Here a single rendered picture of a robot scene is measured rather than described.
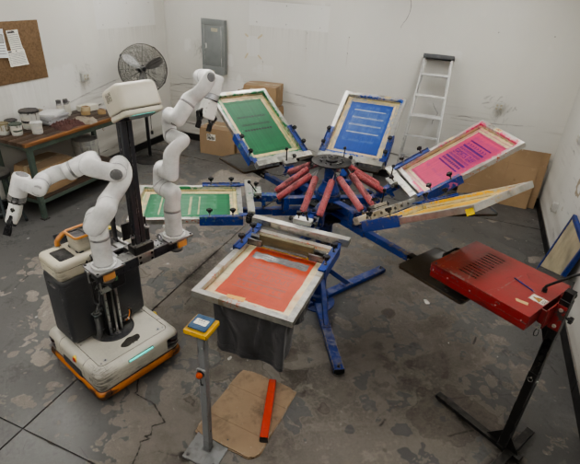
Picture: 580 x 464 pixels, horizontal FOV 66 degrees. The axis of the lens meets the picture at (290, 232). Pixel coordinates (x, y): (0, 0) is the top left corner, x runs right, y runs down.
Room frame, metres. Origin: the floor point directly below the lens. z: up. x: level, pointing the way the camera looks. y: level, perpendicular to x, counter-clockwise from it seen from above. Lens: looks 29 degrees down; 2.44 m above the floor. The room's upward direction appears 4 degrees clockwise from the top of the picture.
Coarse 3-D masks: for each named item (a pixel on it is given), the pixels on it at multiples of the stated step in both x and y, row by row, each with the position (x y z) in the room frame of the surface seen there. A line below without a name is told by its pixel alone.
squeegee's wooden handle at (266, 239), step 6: (264, 234) 2.42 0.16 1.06; (264, 240) 2.40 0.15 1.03; (270, 240) 2.39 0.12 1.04; (276, 240) 2.37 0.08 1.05; (282, 240) 2.36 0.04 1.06; (288, 240) 2.36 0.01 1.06; (270, 246) 2.39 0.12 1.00; (276, 246) 2.37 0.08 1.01; (282, 246) 2.36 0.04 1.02; (288, 246) 2.35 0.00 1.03; (294, 246) 2.33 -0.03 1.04; (300, 246) 2.32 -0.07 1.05; (306, 246) 2.31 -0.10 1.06; (312, 246) 2.31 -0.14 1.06; (300, 252) 2.32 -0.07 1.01; (306, 252) 2.30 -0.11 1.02; (312, 252) 2.29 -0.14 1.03
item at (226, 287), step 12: (252, 252) 2.37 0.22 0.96; (264, 252) 2.37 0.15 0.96; (276, 252) 2.38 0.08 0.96; (240, 264) 2.22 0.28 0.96; (264, 264) 2.24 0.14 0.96; (276, 264) 2.25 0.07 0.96; (228, 276) 2.09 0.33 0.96; (216, 288) 1.97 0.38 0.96; (228, 288) 1.98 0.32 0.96; (240, 288) 1.99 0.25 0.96
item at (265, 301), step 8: (288, 256) 2.35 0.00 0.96; (280, 264) 2.25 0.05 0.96; (312, 264) 2.27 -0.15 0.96; (296, 272) 2.18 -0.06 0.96; (304, 272) 2.19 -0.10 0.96; (296, 280) 2.10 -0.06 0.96; (304, 280) 2.10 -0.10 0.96; (288, 288) 2.01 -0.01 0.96; (296, 288) 2.02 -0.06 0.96; (256, 296) 1.92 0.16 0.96; (264, 296) 1.93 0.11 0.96; (288, 296) 1.94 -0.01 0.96; (264, 304) 1.86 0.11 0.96; (272, 304) 1.87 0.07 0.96; (280, 304) 1.87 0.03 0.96; (288, 304) 1.88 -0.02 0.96
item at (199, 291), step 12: (300, 240) 2.49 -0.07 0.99; (240, 252) 2.34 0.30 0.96; (228, 264) 2.20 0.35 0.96; (216, 276) 2.07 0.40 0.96; (192, 288) 1.91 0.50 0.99; (204, 288) 1.95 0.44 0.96; (312, 288) 1.98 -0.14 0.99; (216, 300) 1.84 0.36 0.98; (228, 300) 1.83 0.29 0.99; (300, 300) 1.87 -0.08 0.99; (252, 312) 1.77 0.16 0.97; (264, 312) 1.75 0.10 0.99; (276, 312) 1.76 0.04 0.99; (300, 312) 1.79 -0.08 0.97; (288, 324) 1.70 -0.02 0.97
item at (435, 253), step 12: (336, 216) 3.02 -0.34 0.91; (348, 228) 2.91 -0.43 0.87; (360, 228) 2.83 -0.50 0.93; (372, 240) 2.74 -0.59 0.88; (384, 240) 2.68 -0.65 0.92; (396, 252) 2.57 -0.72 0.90; (408, 252) 2.54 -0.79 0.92; (432, 252) 2.51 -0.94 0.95; (444, 252) 2.52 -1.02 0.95; (408, 264) 2.35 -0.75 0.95; (420, 264) 2.36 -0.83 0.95; (420, 276) 2.22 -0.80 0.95; (444, 288) 2.12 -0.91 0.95; (456, 300) 2.01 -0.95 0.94; (468, 300) 2.03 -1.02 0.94
